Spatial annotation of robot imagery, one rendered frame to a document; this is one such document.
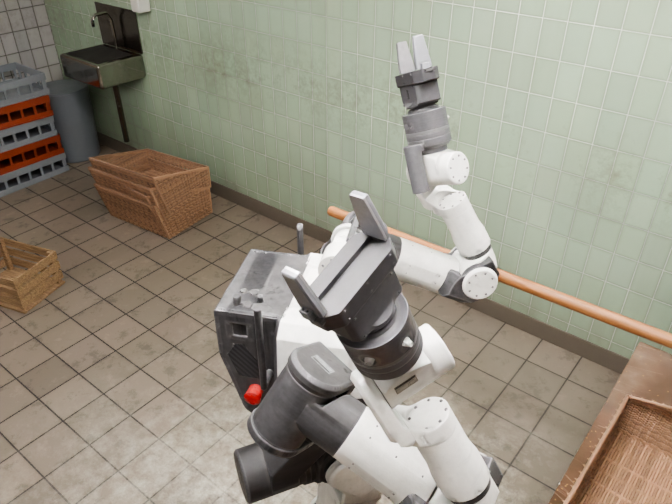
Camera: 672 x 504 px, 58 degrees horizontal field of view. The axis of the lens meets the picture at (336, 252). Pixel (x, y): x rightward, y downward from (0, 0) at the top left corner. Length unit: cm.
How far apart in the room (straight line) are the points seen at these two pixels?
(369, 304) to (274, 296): 46
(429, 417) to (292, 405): 21
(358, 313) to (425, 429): 23
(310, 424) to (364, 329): 31
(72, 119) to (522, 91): 342
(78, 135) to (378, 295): 456
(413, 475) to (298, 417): 18
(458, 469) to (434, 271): 56
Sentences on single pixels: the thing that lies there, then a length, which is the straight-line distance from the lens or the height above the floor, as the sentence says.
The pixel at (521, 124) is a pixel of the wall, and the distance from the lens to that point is 279.
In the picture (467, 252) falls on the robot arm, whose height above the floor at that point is 133.
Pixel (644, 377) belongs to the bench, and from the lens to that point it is 231.
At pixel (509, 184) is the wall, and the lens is 291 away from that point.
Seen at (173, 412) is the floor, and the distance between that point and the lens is 283.
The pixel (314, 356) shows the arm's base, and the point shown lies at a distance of 94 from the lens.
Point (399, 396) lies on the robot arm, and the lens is 76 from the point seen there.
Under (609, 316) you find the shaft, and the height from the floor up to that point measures 120.
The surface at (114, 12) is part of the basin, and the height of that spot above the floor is 112.
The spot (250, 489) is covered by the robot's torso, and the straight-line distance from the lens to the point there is 131.
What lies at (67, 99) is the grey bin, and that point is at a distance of 499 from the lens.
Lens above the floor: 206
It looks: 34 degrees down
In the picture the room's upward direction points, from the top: straight up
